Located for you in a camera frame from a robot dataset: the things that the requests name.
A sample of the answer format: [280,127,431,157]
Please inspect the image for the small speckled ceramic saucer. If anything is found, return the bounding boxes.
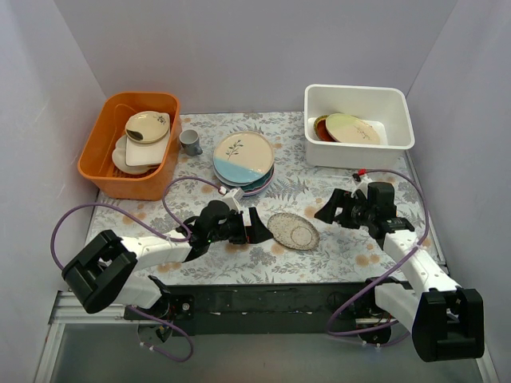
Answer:
[267,213,319,251]

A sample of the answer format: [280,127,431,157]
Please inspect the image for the cream and blue leaf plate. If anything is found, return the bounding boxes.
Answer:
[213,131,275,184]

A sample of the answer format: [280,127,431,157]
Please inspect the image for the cream plate with leaf sprig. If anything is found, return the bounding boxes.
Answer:
[325,113,381,145]

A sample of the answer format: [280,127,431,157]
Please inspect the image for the red scalloped plastic plate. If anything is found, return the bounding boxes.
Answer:
[315,120,335,142]

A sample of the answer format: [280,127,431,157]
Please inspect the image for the woven bamboo tray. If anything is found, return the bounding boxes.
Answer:
[314,115,327,140]

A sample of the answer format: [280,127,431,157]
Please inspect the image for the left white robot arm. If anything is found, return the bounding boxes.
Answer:
[60,200,273,319]

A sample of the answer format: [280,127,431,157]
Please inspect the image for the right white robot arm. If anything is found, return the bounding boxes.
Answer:
[315,178,485,362]

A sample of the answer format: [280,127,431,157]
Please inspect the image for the stack of coloured plates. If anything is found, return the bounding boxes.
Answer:
[213,163,275,195]

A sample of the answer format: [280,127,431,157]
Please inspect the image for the white plastic bin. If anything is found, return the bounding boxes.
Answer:
[303,84,415,169]

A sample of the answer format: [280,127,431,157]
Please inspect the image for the orange plastic bin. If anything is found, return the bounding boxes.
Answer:
[77,92,182,201]

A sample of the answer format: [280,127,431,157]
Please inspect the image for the floral patterned table mat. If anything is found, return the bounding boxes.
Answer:
[75,111,450,286]

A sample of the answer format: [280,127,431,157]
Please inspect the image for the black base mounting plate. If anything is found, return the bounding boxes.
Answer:
[145,282,366,336]

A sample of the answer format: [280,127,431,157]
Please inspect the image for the grey ceramic cup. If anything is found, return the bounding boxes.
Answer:
[179,129,203,156]

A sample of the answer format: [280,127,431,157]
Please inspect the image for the white rectangular plate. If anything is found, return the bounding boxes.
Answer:
[125,128,169,166]

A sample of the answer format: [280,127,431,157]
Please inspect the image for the cream plate with dark patch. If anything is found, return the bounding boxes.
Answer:
[125,111,170,144]

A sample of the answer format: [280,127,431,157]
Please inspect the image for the white flower-shaped plate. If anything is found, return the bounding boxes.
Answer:
[112,135,150,175]

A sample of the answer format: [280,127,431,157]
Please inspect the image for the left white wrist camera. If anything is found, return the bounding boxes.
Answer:
[220,187,244,212]

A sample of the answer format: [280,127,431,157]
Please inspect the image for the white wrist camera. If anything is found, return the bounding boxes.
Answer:
[351,169,373,199]
[220,187,244,212]

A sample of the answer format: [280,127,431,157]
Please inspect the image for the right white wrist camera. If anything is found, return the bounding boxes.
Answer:
[351,169,373,199]

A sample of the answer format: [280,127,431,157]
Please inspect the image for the aluminium frame rail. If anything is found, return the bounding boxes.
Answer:
[35,293,498,382]

